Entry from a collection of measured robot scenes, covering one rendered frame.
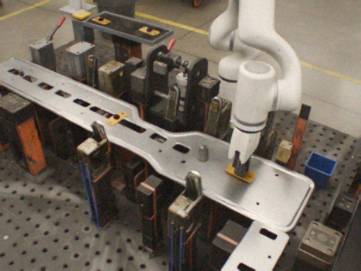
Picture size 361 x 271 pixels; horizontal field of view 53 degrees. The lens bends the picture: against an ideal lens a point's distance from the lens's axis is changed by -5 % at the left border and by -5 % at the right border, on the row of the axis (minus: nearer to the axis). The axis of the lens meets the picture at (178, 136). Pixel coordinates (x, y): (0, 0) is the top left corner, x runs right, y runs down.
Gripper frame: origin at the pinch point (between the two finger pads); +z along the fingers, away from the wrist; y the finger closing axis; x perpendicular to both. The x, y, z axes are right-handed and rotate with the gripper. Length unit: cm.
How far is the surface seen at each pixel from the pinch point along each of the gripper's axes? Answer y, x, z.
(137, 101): -16, -51, 6
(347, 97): -239, 1, 104
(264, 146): -13.1, 1.4, 1.1
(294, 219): 6.2, 19.1, 3.6
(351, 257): 12.4, 35.1, 0.4
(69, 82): -7, -78, 3
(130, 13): -217, -229, 74
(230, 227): 16.6, 6.0, 5.2
